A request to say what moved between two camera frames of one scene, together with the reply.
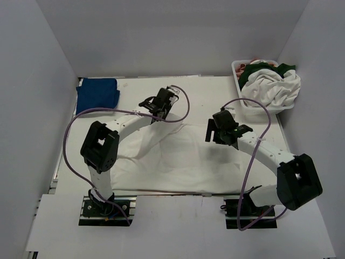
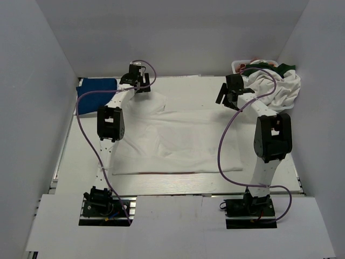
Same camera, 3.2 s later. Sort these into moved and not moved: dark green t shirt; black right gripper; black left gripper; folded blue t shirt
Moved: black left gripper; black right gripper
Not moved: folded blue t shirt; dark green t shirt
